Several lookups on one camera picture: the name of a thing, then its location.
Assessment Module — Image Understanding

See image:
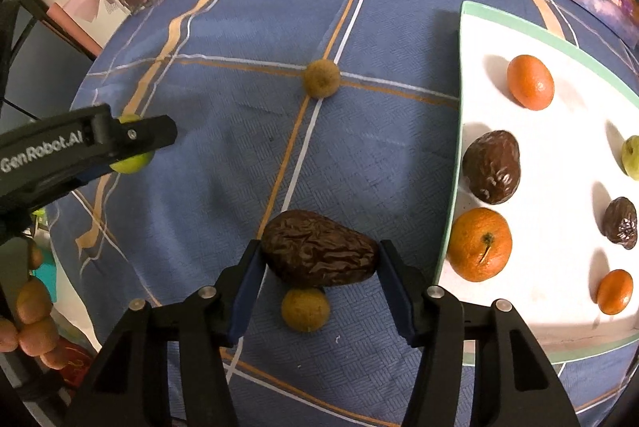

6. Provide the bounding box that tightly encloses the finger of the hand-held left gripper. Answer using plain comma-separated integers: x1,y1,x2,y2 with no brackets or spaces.
70,159,114,189
92,114,179,159

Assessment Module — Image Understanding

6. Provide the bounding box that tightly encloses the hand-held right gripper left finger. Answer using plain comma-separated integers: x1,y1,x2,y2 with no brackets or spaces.
62,238,268,427

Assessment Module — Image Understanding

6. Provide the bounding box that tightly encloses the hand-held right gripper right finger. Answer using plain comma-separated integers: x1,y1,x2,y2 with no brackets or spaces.
379,238,582,427

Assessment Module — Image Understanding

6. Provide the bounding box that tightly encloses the small green jujube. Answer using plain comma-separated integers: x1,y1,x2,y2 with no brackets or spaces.
110,114,155,175

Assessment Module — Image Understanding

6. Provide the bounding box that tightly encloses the large wrinkled brown date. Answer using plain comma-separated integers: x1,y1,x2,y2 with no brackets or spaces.
260,210,381,289

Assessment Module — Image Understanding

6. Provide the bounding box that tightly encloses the large orange with stem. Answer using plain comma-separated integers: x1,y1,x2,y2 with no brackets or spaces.
447,207,513,283

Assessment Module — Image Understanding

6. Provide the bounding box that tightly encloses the white tray with green rim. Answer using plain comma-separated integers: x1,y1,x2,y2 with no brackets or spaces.
437,1,639,365

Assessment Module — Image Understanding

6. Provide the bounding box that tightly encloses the small orange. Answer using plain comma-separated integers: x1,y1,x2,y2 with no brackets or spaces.
596,268,634,315

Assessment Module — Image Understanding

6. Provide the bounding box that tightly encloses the small wrinkled brown date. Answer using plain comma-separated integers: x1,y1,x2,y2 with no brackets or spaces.
601,196,639,250

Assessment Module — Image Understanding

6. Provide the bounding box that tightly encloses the oval orange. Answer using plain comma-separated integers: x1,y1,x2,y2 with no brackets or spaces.
506,54,556,111

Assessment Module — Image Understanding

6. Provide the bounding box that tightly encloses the person's left hand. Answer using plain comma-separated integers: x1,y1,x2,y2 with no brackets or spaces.
0,242,68,370

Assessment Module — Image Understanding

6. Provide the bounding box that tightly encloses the brown longan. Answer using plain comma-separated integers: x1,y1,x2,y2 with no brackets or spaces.
303,60,342,99
281,286,331,334

